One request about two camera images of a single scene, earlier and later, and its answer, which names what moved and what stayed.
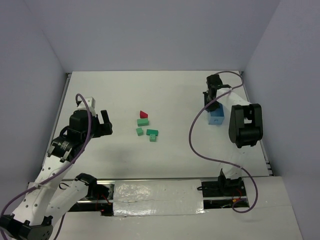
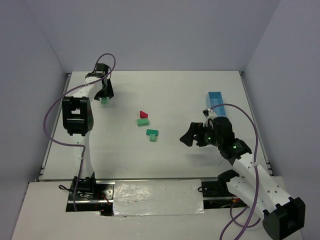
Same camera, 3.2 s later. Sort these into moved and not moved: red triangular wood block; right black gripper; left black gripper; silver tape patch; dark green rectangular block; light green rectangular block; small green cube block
Moved: left black gripper; right black gripper; small green cube block
Not moved: light green rectangular block; silver tape patch; red triangular wood block; dark green rectangular block
